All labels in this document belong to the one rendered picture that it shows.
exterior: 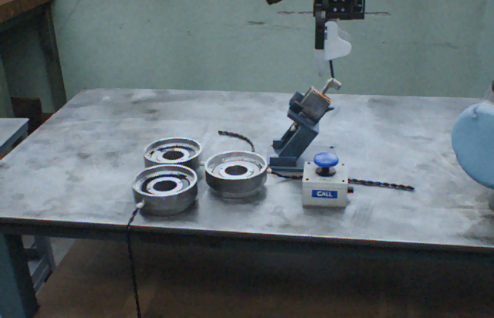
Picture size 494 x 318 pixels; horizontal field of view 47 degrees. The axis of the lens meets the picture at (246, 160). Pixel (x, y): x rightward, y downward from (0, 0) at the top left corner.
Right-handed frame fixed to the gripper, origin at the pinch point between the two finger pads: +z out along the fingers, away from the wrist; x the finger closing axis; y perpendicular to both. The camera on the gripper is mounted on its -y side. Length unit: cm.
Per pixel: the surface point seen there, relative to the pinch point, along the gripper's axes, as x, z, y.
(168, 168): -12.1, 14.5, -24.4
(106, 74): 151, 53, -98
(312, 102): -1.3, 6.3, -0.7
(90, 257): 0, 43, -47
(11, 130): 35, 30, -80
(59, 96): 148, 63, -122
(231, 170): -9.2, 15.9, -14.3
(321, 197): -16.8, 16.4, 1.2
